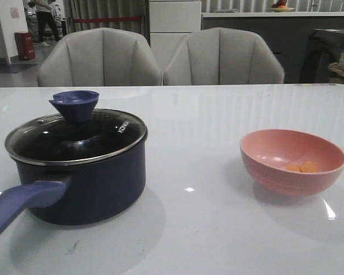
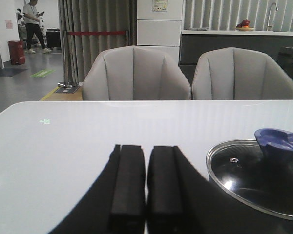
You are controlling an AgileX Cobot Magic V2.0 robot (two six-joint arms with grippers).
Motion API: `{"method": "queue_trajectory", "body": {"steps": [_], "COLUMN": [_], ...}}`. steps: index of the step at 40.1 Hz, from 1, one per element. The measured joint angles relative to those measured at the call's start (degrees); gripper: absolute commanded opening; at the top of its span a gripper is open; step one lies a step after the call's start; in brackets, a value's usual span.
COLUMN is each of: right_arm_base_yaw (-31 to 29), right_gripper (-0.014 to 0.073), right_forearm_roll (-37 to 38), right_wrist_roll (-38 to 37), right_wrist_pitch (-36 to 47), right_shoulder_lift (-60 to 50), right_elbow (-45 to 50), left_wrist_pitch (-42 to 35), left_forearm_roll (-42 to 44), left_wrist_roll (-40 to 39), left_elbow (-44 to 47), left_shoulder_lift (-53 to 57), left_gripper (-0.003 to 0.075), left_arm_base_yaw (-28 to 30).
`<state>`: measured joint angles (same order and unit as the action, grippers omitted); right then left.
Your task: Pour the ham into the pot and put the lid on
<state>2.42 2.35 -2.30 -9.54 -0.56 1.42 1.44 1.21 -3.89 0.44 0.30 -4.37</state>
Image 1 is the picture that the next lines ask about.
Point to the fruit plate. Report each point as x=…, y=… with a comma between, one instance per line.
x=281, y=6

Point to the beige cushion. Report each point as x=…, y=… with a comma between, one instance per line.
x=337, y=73

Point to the glass lid blue knob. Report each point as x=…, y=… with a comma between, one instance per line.
x=78, y=133

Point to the person in background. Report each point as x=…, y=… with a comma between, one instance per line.
x=45, y=17

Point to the grey kitchen counter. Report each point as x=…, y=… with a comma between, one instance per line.
x=285, y=33

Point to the grey chair left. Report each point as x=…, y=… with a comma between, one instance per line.
x=100, y=57

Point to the orange ham slice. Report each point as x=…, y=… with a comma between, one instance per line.
x=293, y=168
x=308, y=167

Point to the dark appliance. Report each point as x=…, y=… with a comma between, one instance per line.
x=324, y=46

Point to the white drawer cabinet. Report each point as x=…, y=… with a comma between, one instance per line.
x=169, y=21

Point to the grey chair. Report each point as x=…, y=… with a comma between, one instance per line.
x=100, y=57
x=222, y=56

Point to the red barrier belt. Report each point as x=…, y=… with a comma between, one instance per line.
x=106, y=20

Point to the red bin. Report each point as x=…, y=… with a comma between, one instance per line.
x=24, y=45

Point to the dark blue saucepan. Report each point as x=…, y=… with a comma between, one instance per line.
x=76, y=195

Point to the grey chair right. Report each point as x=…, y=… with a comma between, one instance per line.
x=222, y=56

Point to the pink bowl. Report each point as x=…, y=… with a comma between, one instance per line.
x=266, y=153

